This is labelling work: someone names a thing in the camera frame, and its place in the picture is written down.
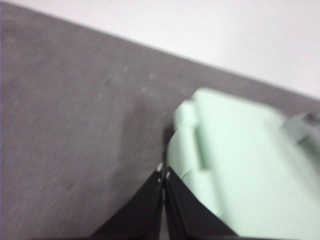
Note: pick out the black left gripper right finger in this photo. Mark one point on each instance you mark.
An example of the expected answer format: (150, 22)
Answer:
(190, 217)

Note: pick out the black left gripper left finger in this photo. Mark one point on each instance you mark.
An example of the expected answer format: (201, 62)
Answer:
(140, 215)

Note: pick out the mint green hinged griddle cover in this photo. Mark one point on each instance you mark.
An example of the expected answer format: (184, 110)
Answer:
(250, 155)

